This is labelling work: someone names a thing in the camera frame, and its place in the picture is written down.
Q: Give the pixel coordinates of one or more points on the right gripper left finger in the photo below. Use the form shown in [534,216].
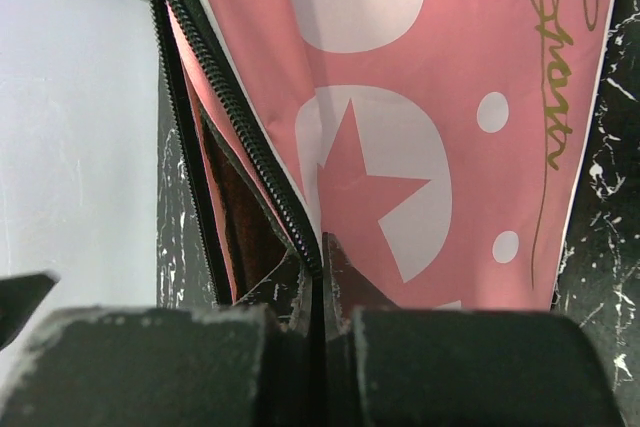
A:
[240,365]

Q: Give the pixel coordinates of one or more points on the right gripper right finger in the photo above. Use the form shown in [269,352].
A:
[389,366]

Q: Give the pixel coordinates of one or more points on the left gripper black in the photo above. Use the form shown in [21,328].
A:
[20,296]

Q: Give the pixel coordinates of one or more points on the pink sport racket bag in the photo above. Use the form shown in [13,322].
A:
[438,142]

